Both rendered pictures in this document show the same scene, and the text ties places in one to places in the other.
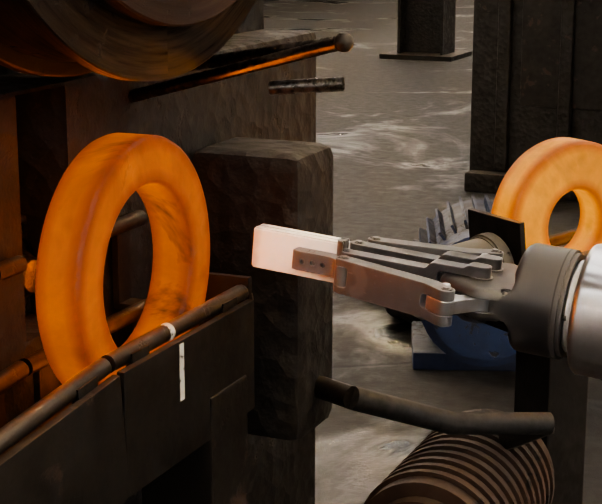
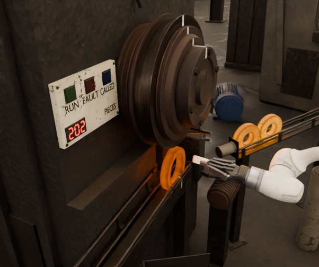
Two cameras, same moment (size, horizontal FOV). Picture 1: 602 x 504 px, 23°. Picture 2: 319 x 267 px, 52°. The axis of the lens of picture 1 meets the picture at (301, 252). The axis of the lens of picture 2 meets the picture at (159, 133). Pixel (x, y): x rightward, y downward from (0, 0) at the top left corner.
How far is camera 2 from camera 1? 0.54 m
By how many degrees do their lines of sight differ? 15
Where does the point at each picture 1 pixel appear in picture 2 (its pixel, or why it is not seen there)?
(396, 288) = (217, 172)
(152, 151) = (177, 151)
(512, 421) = not seen: hidden behind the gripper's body
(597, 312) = (250, 181)
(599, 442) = not seen: hidden behind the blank
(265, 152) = (194, 136)
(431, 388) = (216, 125)
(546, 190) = (243, 134)
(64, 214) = (165, 166)
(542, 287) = (241, 175)
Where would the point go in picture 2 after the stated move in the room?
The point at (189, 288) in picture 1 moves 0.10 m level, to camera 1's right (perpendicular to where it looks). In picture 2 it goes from (182, 167) to (205, 168)
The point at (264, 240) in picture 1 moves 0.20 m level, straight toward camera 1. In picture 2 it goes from (194, 158) to (197, 186)
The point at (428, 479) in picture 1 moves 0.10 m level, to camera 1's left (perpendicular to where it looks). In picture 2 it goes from (220, 188) to (198, 187)
